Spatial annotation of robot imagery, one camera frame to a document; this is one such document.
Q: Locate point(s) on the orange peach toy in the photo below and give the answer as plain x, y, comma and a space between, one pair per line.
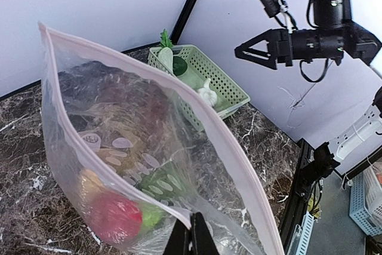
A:
89, 184

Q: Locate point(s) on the green apple toy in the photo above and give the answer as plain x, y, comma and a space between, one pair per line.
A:
151, 216

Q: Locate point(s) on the black front table rail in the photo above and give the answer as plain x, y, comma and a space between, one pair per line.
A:
298, 195

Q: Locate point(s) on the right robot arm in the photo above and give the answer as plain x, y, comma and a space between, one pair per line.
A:
332, 34

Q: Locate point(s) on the dark green pepper toy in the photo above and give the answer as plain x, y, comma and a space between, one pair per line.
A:
179, 66

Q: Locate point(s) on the white garlic toy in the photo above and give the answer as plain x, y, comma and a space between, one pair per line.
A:
209, 96

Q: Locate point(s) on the clear zip top bag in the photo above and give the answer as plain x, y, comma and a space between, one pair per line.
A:
110, 113

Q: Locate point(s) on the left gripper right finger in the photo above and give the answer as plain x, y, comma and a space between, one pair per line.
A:
202, 242

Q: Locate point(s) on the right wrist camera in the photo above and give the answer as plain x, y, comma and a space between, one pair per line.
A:
279, 10

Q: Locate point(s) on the blue plastic basket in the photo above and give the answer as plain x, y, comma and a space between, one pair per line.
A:
358, 211

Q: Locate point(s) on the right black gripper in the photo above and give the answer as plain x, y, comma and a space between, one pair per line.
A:
279, 49

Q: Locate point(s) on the red pepper toy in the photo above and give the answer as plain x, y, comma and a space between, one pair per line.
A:
114, 218

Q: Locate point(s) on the green plastic basket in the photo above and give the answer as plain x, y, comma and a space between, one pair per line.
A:
200, 67

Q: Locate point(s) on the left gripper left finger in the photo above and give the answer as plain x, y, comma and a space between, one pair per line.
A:
179, 240

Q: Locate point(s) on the white plastic basket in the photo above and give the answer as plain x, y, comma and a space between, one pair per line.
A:
372, 181

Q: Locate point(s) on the right black corner post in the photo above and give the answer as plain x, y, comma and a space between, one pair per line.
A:
182, 20

